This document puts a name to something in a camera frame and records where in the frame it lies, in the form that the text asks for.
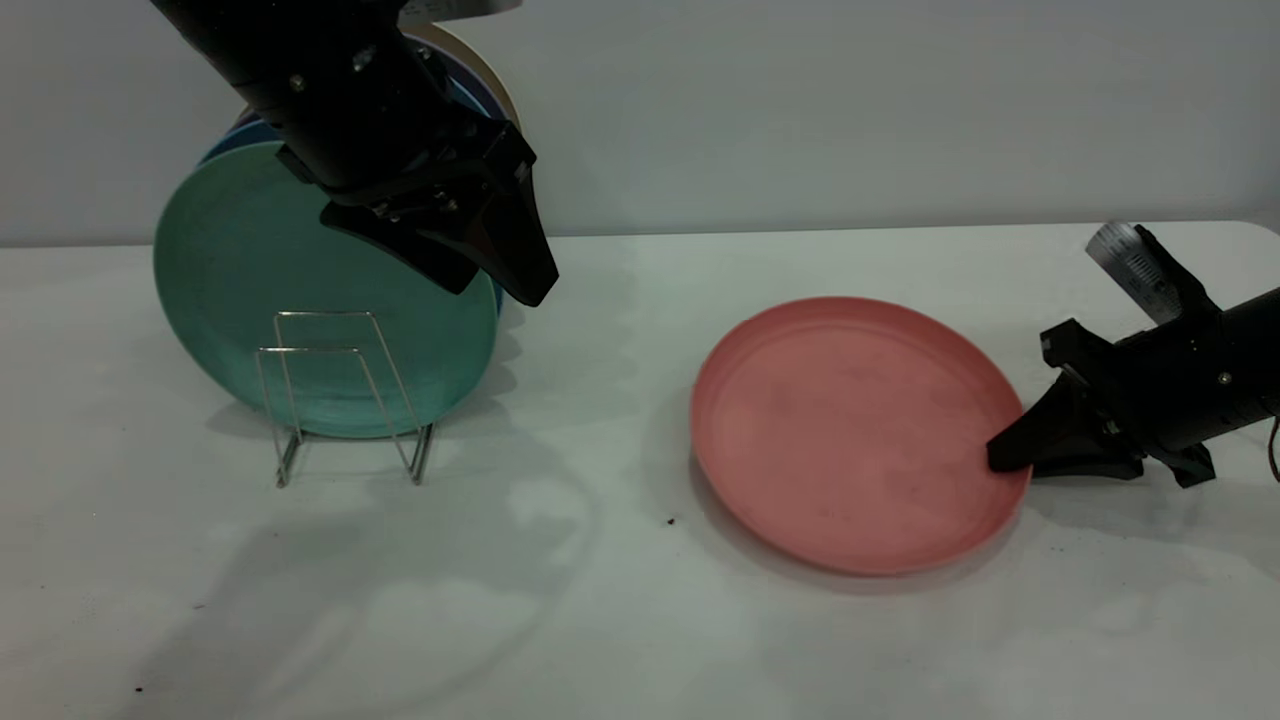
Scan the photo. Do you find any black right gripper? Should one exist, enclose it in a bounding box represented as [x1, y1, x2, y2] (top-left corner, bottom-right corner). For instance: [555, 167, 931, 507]
[987, 310, 1241, 489]

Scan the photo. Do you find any metal wire plate rack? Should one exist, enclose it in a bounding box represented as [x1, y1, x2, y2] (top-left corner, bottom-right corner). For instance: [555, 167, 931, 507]
[256, 311, 437, 489]

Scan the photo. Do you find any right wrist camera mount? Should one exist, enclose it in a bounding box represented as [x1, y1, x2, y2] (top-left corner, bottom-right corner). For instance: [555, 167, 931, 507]
[1085, 222, 1223, 326]

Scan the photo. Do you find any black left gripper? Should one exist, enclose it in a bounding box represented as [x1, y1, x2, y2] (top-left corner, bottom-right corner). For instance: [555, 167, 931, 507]
[277, 70, 559, 308]

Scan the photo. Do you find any pink plate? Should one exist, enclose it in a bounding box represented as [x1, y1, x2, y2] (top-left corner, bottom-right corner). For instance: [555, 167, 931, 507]
[690, 296, 1032, 577]

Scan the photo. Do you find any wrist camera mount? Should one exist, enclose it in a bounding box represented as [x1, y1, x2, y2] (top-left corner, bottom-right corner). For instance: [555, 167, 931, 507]
[400, 0, 523, 21]
[1085, 222, 1223, 326]

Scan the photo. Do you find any green plate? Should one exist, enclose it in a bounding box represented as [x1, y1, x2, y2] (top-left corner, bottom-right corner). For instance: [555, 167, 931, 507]
[153, 140, 501, 439]

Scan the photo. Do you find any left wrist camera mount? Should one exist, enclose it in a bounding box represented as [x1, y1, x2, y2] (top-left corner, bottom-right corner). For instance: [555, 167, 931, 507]
[400, 0, 523, 21]

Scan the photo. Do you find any beige plate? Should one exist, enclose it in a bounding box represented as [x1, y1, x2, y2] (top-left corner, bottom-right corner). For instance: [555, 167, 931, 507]
[404, 20, 522, 133]

